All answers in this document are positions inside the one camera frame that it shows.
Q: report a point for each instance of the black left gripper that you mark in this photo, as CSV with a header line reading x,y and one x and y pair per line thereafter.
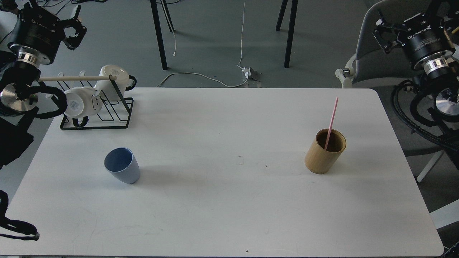
x,y
40,32

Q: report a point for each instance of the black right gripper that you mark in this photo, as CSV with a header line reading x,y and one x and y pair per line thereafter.
x,y
421,37

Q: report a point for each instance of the light blue plastic cup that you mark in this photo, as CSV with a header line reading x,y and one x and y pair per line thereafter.
x,y
122,164

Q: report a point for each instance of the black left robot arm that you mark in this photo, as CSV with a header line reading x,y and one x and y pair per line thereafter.
x,y
24,99

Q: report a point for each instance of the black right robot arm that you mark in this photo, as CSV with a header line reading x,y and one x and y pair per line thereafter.
x,y
436,100

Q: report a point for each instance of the grey office chair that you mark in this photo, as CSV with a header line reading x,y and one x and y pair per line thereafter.
x,y
371,62

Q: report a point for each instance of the wooden rack rod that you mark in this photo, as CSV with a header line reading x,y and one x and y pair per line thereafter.
x,y
78,78

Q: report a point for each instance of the white mug lower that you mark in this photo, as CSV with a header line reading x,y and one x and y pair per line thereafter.
x,y
82,102

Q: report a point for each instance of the black chair leg left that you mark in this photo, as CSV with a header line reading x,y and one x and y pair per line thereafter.
x,y
158,29

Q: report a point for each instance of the black chair leg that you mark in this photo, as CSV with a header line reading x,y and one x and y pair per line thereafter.
x,y
292,20
158,29

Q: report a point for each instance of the black chair leg right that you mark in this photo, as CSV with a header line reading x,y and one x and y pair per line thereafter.
x,y
292,20

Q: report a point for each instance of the white power adapter plug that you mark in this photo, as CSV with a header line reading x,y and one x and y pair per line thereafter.
x,y
249,73

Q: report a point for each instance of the bamboo cylinder holder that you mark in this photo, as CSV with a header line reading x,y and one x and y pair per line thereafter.
x,y
322,154

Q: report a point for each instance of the black wire mug rack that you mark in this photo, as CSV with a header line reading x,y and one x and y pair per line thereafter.
x,y
113,115

